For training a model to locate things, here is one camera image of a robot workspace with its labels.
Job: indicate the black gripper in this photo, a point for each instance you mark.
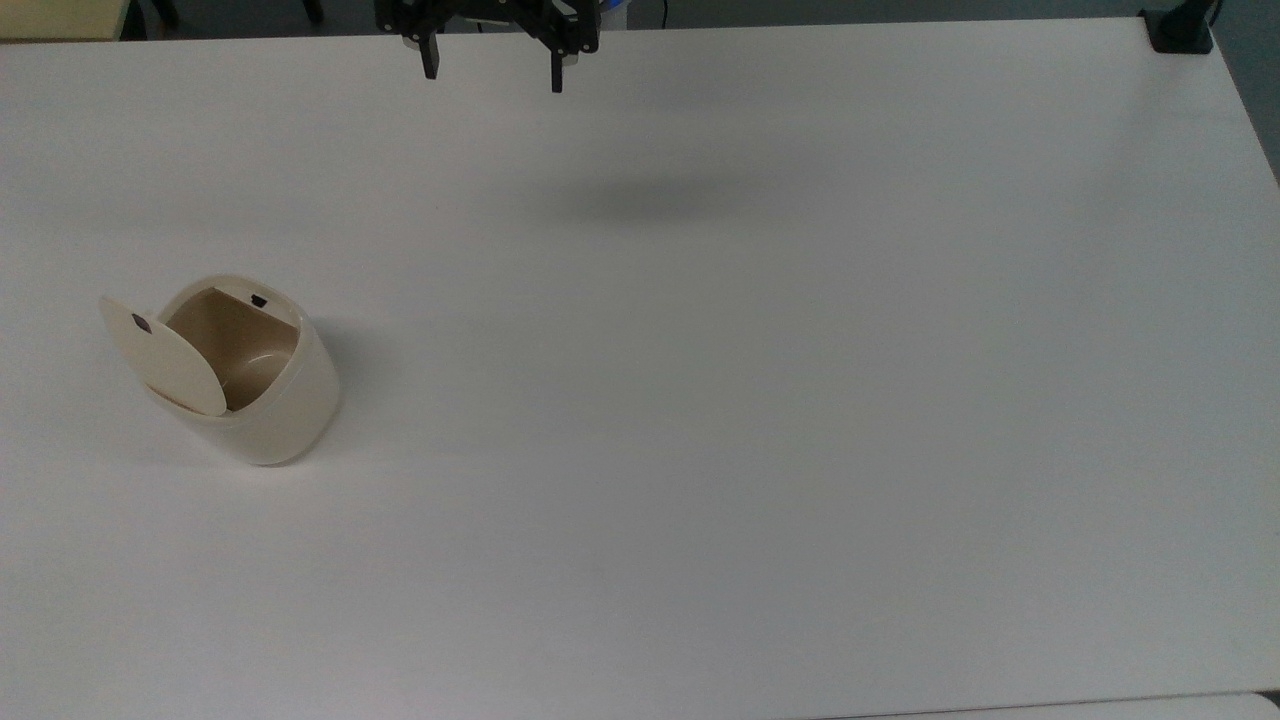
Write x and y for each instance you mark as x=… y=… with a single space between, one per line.
x=480 y=12

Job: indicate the cream plastic trash bin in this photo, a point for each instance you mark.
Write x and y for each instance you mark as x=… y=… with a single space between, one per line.
x=290 y=400

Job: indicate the cream oval bin lid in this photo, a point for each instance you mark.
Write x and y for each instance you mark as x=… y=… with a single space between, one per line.
x=165 y=360

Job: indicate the black chair leg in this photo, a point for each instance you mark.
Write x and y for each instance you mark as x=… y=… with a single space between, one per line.
x=313 y=8
x=165 y=10

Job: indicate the yellowish wooden table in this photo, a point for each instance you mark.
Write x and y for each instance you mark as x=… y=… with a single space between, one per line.
x=60 y=15

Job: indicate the adjacent white table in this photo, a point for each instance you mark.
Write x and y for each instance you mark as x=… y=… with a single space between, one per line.
x=1100 y=708

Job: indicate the black camera mount pole clamp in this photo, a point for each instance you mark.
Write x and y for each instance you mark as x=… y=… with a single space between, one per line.
x=1180 y=28

